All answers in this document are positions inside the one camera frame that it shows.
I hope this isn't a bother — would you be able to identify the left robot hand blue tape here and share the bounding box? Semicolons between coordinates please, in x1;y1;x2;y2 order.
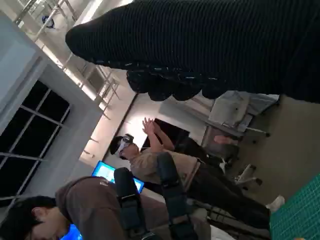
113;152;198;240

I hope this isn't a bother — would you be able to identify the right robot hand black glove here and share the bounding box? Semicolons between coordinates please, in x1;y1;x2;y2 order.
65;0;320;103

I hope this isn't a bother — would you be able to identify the person wearing headset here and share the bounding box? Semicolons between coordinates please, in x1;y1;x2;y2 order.
109;117;286;231

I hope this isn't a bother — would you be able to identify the black office chair white base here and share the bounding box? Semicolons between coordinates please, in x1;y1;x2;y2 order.
179;136;263;187

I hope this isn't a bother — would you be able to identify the black white vr headset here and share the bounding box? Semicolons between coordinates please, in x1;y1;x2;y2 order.
111;133;136;157

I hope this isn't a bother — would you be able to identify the laptop with blue screen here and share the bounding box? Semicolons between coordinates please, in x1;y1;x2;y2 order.
91;160;145;194

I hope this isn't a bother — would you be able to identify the person in brown top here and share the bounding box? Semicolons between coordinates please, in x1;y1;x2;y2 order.
0;176;176;240

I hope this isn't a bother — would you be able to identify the small blue lit screen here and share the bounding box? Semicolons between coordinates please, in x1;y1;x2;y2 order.
61;223;83;240

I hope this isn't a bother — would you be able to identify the green cutting mat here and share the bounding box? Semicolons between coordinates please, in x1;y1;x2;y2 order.
269;172;320;240

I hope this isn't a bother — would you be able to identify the black wall screen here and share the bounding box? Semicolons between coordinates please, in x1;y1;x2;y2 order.
140;118;190;153

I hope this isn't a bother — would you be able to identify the dark window white frame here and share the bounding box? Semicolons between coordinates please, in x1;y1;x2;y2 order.
0;79;71;208

